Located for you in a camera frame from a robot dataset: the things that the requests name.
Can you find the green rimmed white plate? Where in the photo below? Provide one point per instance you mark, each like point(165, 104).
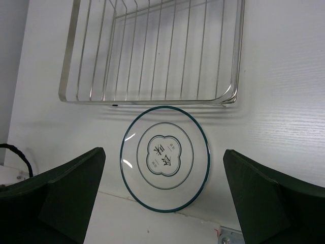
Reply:
point(165, 159)

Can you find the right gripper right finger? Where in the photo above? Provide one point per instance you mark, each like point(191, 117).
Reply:
point(273, 207)

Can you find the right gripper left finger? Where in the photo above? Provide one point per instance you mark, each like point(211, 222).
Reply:
point(54, 206)

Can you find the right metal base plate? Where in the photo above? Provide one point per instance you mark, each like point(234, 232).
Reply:
point(230, 236)

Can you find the metal wire dish rack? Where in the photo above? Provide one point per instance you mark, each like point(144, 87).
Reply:
point(151, 53)

